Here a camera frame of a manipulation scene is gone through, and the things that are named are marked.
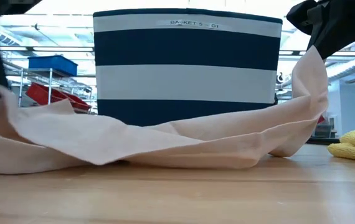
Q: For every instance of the red plastic bin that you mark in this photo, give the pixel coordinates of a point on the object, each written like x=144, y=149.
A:
x=40, y=93
x=81, y=104

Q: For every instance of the blue plastic bin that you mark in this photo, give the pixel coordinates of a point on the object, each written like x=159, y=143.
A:
x=53, y=65

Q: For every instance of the navy white striped fabric basket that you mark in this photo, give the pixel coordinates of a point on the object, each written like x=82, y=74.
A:
x=183, y=81

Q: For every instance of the grey crate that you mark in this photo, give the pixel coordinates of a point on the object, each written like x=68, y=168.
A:
x=322, y=130

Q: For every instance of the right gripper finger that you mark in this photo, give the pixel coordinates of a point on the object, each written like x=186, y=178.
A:
x=342, y=25

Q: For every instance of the beige cloth towel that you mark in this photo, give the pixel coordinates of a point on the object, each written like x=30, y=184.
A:
x=102, y=140

